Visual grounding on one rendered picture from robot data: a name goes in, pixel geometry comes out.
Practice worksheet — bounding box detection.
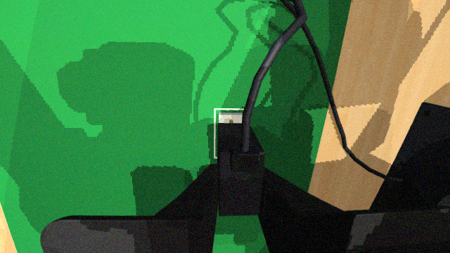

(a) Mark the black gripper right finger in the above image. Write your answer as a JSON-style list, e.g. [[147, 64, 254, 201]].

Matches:
[[258, 167, 450, 253]]

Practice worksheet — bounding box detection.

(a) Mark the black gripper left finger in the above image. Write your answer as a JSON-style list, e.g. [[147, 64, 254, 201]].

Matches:
[[40, 164, 219, 253]]

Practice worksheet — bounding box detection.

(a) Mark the green circuit board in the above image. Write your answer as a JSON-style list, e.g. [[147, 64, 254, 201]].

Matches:
[[0, 0, 330, 253]]

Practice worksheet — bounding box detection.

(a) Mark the black cable with plug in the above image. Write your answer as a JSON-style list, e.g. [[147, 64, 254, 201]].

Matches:
[[217, 0, 403, 216]]

